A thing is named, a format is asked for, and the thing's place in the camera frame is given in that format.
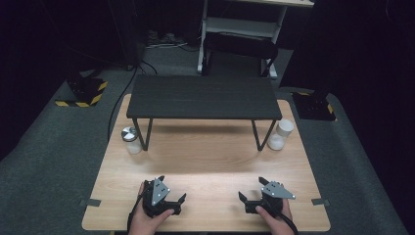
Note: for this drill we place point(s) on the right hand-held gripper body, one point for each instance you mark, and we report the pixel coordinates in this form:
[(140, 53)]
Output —
[(274, 204)]

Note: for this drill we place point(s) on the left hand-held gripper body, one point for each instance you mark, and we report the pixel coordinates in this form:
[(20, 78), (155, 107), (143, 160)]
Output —
[(156, 209)]

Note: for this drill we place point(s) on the glass jar with silver lid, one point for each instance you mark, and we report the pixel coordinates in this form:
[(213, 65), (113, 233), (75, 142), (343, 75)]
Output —
[(132, 140)]

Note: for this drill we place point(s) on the white plastic bottle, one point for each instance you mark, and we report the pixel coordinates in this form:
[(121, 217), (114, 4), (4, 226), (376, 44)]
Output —
[(281, 133)]

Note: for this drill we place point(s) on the black shelf with metal legs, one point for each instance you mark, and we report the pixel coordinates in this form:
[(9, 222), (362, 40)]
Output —
[(202, 96)]

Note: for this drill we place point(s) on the person's left hand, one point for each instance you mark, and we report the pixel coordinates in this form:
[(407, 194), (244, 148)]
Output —
[(145, 225)]

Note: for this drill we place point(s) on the person's right hand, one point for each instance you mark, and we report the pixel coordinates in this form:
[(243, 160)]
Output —
[(277, 226)]

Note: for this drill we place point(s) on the grey tape strip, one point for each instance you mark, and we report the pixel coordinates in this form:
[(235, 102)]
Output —
[(90, 202), (320, 201)]

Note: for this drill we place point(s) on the black stand base striped tape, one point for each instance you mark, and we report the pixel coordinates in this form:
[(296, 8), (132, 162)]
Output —
[(85, 89), (313, 106)]

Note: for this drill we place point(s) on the power strip with plugs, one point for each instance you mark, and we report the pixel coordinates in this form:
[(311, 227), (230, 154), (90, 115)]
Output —
[(164, 39)]

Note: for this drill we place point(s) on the white desk frame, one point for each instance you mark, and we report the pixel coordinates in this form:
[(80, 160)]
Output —
[(241, 25)]

